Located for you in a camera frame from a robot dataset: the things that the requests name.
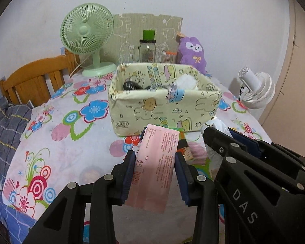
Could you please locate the green cup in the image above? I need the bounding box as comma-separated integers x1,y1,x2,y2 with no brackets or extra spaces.
143,30,155,41

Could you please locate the toothpick jar orange lid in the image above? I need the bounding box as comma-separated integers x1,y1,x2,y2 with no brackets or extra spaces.
161,50,177,63

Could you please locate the beige door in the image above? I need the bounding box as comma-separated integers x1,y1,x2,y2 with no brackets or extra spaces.
259,0,305,156

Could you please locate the white standing fan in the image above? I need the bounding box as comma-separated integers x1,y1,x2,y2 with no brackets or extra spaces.
238,67,276,110

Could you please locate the green desk fan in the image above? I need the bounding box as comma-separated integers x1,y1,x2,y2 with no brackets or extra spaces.
60,3,117,77

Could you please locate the yellow cartoon fabric box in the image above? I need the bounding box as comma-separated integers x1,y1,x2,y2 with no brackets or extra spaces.
108,63,222,137

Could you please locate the grey sock bundle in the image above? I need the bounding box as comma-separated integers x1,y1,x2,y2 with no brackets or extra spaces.
144,84,174,92

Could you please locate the glass mason jar mug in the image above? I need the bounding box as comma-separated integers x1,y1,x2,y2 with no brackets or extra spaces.
133,39,156,63

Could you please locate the green patterned board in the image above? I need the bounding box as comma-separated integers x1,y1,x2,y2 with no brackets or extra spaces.
100,13,183,64

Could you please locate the green tissue pack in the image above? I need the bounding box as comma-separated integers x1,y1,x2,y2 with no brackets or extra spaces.
177,131,211,177

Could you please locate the white tissue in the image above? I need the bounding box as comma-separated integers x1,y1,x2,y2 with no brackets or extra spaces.
201,116,232,180

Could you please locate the pink paper packet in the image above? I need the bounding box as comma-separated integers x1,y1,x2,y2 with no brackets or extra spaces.
125,124,180,214

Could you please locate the purple plush bunny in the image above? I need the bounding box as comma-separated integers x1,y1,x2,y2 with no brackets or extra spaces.
178,37,207,74

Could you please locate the white cloth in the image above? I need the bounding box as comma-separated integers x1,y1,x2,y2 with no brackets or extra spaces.
174,74,199,90

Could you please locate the blue bed sheet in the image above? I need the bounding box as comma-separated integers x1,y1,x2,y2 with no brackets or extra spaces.
0,192,36,243

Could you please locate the black plastic bag bundle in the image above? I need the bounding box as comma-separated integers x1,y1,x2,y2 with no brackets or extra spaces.
123,81,144,90

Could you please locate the grey plaid pillow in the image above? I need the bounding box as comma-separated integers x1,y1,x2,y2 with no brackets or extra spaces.
0,96,33,176

